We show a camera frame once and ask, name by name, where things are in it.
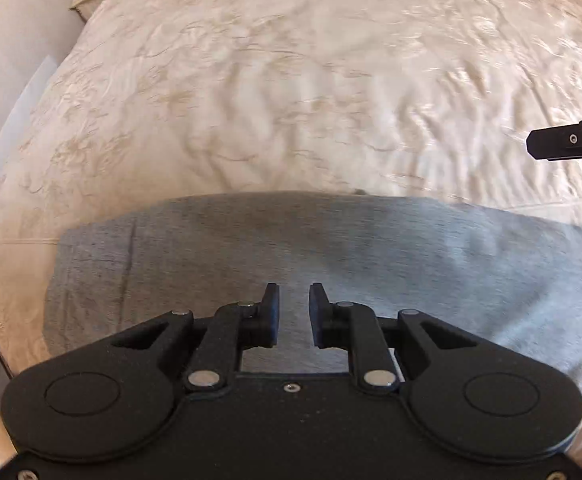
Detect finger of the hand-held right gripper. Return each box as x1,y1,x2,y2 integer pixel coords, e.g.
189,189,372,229
526,109,582,162

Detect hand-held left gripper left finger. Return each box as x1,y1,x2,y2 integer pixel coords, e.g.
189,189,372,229
110,283,280,394

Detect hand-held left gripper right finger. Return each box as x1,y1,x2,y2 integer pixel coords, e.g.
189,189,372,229
309,283,478,395

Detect grey pants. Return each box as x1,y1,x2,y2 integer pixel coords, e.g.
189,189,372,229
44,191,582,412

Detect beige embroidered bedspread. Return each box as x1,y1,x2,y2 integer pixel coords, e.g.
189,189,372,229
0,0,582,466

